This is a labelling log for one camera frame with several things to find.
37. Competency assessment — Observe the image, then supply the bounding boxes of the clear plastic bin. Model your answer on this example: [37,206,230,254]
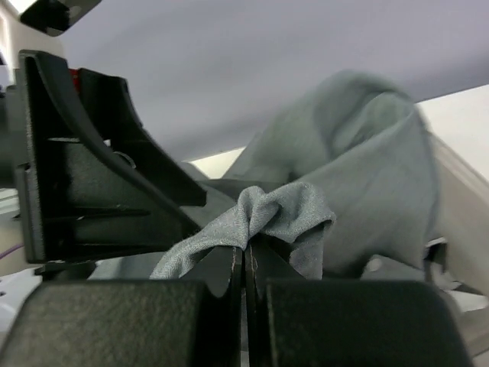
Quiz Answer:
[425,138,488,365]

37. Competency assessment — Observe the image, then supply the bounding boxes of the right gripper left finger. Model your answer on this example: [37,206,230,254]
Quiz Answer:
[1,247,242,366]

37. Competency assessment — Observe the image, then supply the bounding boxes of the grey shirt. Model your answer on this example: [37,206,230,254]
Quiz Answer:
[151,71,439,280]

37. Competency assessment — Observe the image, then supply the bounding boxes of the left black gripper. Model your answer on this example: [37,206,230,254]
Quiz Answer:
[1,49,206,265]

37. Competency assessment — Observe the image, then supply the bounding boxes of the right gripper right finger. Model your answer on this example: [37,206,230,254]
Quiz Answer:
[244,236,472,367]

